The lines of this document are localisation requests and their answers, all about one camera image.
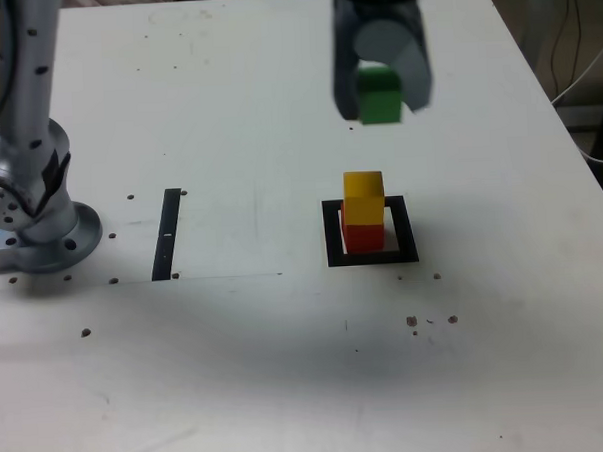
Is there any black tape square outline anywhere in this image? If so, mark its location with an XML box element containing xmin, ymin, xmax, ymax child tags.
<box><xmin>320</xmin><ymin>194</ymin><xmax>420</xmax><ymax>269</ymax></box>

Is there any white cable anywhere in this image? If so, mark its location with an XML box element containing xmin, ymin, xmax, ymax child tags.
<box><xmin>548</xmin><ymin>37</ymin><xmax>603</xmax><ymax>167</ymax></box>

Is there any black tape strip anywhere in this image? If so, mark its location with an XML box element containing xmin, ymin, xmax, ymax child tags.
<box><xmin>147</xmin><ymin>187</ymin><xmax>186</xmax><ymax>283</ymax></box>

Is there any green cube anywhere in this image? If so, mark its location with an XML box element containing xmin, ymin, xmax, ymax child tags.
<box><xmin>355</xmin><ymin>64</ymin><xmax>405</xmax><ymax>126</ymax></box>

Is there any thin black cable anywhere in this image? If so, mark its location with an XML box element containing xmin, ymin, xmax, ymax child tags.
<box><xmin>548</xmin><ymin>0</ymin><xmax>586</xmax><ymax>99</ymax></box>

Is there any red cube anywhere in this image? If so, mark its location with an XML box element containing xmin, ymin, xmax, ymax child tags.
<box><xmin>339</xmin><ymin>197</ymin><xmax>386</xmax><ymax>255</ymax></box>

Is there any yellow cube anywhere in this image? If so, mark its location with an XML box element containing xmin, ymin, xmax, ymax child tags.
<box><xmin>342</xmin><ymin>169</ymin><xmax>387</xmax><ymax>228</ymax></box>

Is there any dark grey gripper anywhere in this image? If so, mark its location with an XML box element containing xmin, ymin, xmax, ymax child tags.
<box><xmin>329</xmin><ymin>0</ymin><xmax>437</xmax><ymax>122</ymax></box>

